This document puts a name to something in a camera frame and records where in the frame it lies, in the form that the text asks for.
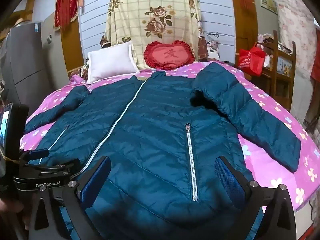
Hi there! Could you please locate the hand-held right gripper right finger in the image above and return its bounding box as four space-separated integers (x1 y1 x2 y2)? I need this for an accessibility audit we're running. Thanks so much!
214 156 302 240

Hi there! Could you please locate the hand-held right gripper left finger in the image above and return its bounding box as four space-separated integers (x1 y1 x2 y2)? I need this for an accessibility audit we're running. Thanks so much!
27 156 112 240

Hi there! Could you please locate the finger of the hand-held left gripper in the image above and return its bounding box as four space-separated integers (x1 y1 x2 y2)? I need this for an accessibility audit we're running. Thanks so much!
26 158 81 178
19 148 50 160

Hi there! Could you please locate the teal puffer jacket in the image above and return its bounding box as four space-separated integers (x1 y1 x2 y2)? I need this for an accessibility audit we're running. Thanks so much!
24 62 302 240

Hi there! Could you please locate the person's left hand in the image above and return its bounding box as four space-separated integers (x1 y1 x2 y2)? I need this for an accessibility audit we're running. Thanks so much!
0 196 31 231

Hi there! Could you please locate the pink floral bedsheet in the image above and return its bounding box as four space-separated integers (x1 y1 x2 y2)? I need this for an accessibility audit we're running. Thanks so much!
19 60 320 217

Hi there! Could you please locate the grey refrigerator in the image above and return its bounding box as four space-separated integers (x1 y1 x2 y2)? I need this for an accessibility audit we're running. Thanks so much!
0 21 63 107

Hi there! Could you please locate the wooden door panel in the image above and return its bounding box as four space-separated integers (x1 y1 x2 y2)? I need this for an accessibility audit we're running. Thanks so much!
60 12 85 73

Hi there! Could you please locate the white pillow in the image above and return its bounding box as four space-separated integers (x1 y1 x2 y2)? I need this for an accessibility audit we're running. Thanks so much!
86 41 140 85

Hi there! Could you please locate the wooden chair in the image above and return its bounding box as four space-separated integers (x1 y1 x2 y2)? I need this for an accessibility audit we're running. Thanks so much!
257 30 297 113

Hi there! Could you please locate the red shopping bag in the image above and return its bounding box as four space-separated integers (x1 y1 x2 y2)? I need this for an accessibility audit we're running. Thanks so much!
237 42 267 77

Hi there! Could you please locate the brown floral pillow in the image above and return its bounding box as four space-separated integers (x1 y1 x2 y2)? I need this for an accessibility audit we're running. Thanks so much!
100 35 112 50

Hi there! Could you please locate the red heart pillow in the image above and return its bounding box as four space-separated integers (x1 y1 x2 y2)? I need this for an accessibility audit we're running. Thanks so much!
144 40 195 71

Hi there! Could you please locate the pink floral quilt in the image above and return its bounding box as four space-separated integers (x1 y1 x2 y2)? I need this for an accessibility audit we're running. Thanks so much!
271 0 318 87

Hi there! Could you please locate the cream rose print blanket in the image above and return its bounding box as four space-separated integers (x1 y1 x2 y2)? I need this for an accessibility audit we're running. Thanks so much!
100 0 203 70

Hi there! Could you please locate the red fringed wall hanging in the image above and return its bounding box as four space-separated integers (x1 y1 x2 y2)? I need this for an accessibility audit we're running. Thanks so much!
54 0 82 31

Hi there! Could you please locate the wooden door frame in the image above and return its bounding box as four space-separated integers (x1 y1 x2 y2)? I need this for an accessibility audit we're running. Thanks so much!
228 0 258 69

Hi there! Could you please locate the wall calendar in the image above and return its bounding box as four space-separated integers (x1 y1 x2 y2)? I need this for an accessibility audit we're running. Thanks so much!
259 0 278 15

